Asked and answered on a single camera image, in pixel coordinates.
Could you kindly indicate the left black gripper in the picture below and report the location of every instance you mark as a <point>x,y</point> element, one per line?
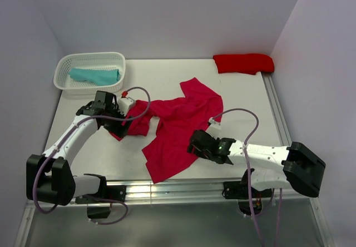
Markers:
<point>119,130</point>

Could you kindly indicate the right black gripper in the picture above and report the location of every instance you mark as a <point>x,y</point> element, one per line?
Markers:
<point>199,153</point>

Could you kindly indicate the magenta t shirt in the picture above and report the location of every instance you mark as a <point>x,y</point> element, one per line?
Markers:
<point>166,155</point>

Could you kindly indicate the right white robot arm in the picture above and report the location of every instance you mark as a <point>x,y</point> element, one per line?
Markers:
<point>285,167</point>

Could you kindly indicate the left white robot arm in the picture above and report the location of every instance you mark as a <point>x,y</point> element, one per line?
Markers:
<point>49,177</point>

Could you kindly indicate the teal rolled t shirt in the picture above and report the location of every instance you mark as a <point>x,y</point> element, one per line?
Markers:
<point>96,77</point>

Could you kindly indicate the white perforated plastic basket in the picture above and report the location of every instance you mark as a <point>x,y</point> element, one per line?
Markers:
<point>98,61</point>

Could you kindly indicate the folded red t shirt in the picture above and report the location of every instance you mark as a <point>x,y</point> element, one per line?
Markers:
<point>250,63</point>

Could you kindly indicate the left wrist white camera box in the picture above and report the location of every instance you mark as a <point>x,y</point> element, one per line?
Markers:
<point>125,104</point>

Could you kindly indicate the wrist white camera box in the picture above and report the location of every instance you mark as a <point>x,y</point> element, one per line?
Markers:
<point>125,104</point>
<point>214,126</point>

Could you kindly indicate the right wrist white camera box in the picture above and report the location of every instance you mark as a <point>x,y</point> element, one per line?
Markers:
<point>214,126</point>

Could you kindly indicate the front aluminium rail frame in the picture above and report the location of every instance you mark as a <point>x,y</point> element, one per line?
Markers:
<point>144,192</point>

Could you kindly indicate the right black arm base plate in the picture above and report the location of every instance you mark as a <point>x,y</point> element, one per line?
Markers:
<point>235,190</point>

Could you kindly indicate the right side aluminium rail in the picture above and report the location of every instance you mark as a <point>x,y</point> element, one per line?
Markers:
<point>279,119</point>

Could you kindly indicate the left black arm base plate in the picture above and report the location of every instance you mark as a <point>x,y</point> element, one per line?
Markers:
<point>99,206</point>

